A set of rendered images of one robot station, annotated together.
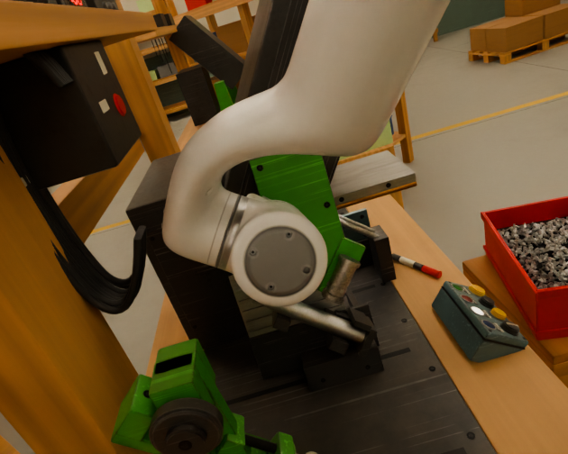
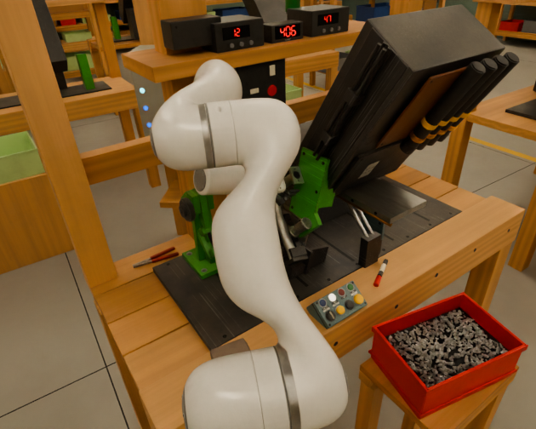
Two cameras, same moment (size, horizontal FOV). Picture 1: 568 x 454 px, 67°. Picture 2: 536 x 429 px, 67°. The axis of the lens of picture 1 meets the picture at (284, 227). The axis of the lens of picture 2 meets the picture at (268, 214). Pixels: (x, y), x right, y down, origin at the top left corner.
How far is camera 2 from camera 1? 0.90 m
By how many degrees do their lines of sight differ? 48
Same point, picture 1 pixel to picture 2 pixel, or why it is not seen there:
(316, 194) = (315, 183)
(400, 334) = (316, 280)
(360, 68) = not seen: hidden behind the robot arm
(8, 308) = not seen: hidden behind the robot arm
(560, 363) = (363, 373)
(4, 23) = (194, 68)
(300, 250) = (203, 180)
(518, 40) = not seen: outside the picture
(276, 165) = (309, 157)
